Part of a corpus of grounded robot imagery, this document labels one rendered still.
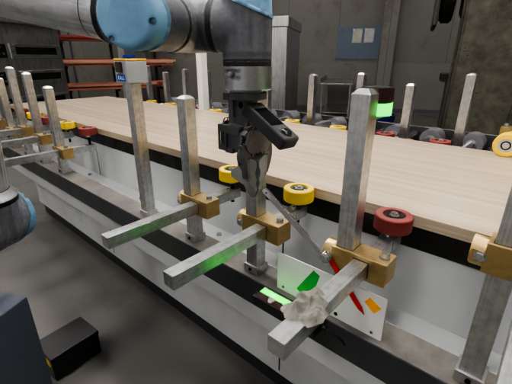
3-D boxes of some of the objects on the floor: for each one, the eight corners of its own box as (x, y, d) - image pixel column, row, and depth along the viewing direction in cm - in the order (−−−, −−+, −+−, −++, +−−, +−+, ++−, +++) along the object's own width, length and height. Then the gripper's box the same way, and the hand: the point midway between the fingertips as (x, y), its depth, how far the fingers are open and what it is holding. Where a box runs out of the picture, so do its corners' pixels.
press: (402, 132, 601) (436, -83, 489) (491, 137, 564) (551, -95, 451) (413, 155, 459) (464, -141, 346) (533, 164, 421) (635, -165, 309)
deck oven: (246, 121, 708) (244, 25, 643) (297, 123, 683) (302, 24, 618) (223, 134, 584) (219, 17, 519) (285, 138, 559) (289, 15, 493)
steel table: (350, 111, 831) (353, 75, 800) (349, 123, 683) (353, 78, 652) (324, 110, 846) (326, 74, 815) (317, 122, 698) (320, 78, 667)
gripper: (244, 88, 72) (245, 184, 79) (212, 91, 65) (216, 195, 73) (276, 91, 66) (274, 193, 74) (244, 94, 60) (246, 206, 68)
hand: (255, 192), depth 71 cm, fingers closed
